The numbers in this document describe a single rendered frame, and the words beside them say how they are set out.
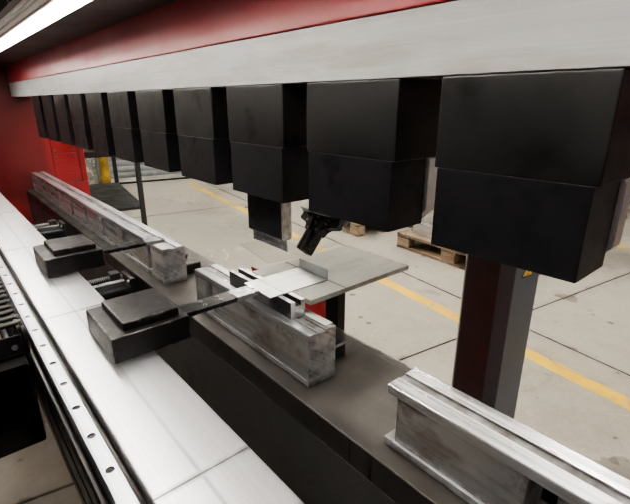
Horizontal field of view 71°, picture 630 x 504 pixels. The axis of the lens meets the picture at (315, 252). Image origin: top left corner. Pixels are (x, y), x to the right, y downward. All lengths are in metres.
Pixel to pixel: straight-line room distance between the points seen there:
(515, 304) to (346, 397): 0.72
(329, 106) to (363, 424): 0.44
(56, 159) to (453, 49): 2.54
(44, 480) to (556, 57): 2.01
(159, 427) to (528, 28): 0.51
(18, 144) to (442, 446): 2.54
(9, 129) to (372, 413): 2.42
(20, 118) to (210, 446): 2.44
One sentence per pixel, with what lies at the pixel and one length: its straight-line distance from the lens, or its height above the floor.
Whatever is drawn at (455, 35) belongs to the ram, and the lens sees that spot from 0.46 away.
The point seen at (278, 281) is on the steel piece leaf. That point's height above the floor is 1.00.
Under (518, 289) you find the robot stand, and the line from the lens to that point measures 1.32.
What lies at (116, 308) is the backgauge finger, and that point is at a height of 1.03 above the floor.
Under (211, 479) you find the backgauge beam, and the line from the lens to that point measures 0.47.
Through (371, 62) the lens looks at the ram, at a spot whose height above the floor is 1.36.
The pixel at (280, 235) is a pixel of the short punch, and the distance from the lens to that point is 0.73.
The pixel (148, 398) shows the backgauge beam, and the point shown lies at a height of 0.98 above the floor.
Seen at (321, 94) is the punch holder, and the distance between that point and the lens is 0.58.
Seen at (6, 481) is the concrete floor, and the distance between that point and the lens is 2.15.
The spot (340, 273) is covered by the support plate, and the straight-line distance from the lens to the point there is 0.87.
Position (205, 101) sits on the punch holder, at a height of 1.32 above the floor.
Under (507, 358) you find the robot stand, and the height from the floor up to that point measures 0.62.
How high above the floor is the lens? 1.32
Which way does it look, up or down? 19 degrees down
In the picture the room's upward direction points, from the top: straight up
